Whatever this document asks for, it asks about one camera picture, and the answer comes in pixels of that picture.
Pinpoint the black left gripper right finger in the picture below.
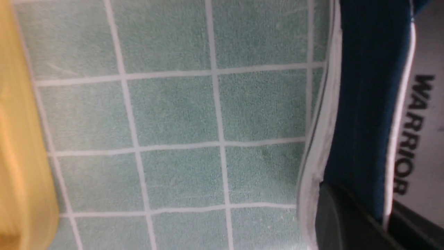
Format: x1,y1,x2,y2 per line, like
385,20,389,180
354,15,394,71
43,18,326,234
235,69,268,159
388,201,444,250

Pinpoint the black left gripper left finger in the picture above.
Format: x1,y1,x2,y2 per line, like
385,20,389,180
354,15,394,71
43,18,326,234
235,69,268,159
315,183,405,250

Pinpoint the navy slip-on shoe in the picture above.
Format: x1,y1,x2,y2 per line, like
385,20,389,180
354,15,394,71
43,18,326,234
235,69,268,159
297,0,443,250

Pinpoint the green checkered cloth mat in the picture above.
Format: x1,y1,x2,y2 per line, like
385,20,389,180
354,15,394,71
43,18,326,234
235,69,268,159
12,0,332,250

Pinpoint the right yellow slide slipper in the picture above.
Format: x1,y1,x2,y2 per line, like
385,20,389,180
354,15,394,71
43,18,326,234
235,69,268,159
0,0,59,250

